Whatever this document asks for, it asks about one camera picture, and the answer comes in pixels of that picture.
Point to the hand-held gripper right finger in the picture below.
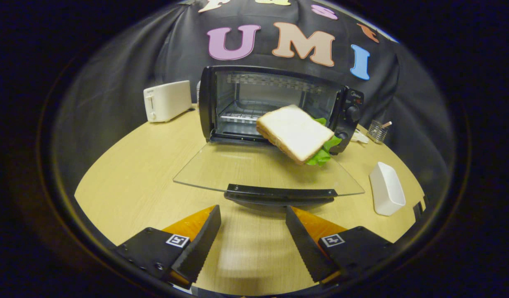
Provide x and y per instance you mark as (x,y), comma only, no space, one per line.
(304,244)

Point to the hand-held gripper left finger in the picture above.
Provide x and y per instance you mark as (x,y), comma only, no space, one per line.
(200,244)

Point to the white bread lettuce sandwich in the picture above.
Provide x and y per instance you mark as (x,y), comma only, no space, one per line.
(293,130)

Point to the black toaster oven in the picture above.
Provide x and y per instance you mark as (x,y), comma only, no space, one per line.
(207,103)

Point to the white slot toaster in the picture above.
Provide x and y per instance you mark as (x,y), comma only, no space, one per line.
(169,101)

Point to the white rectangular dish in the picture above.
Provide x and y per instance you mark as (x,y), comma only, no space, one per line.
(387,190)

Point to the white crumpled napkin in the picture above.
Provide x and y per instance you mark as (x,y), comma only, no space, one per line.
(359,137)

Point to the black backdrop cloth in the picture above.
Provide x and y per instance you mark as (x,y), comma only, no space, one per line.
(113,82)

